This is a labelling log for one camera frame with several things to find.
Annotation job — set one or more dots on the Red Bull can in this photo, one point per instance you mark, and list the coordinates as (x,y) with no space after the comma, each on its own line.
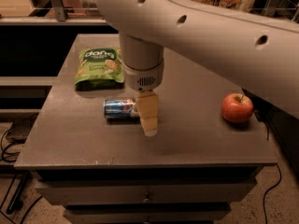
(120,108)

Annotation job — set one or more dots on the red apple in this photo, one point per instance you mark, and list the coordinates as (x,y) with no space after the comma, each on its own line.
(237,108)

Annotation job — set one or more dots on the metal shelf rail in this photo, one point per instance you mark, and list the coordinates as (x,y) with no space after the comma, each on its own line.
(54,9)

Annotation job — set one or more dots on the green snack bag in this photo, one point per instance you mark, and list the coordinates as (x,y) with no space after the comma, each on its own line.
(99,67)

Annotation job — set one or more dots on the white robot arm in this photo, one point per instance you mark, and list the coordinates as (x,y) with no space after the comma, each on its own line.
(259,54)

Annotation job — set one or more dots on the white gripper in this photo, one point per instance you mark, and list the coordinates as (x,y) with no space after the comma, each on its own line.
(144,78)

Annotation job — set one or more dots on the clear plastic container on shelf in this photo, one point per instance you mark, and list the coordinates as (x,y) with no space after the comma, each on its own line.
(90,7)

